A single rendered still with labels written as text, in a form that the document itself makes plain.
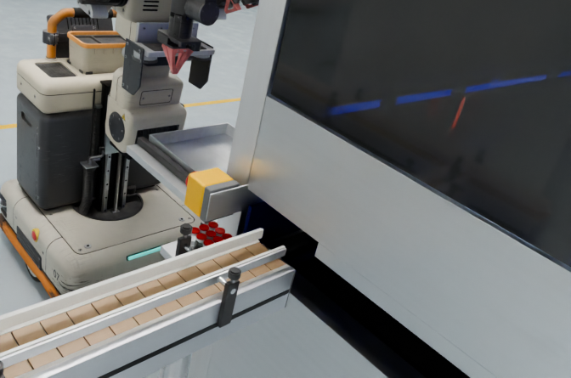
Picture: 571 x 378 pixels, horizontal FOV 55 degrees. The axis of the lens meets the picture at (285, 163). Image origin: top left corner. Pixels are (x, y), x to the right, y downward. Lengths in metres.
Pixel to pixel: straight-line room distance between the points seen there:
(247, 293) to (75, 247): 1.22
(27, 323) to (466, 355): 0.62
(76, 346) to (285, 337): 0.43
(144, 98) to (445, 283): 1.30
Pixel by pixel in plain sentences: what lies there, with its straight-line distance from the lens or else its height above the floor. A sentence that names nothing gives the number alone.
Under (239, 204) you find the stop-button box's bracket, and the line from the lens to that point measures 1.08.
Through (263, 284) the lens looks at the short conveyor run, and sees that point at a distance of 0.98.
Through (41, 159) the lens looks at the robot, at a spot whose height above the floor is 0.52.
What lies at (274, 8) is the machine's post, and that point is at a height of 1.36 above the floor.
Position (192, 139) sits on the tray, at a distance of 1.54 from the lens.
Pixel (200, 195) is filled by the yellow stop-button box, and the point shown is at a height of 1.01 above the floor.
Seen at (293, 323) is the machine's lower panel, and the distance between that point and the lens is 1.08.
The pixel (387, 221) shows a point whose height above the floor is 1.13.
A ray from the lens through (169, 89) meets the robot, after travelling 1.92.
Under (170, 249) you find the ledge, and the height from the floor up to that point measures 0.88.
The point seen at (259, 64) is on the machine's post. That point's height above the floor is 1.26.
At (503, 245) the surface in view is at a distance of 0.78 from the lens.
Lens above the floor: 1.54
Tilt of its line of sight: 26 degrees down
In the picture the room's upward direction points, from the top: 14 degrees clockwise
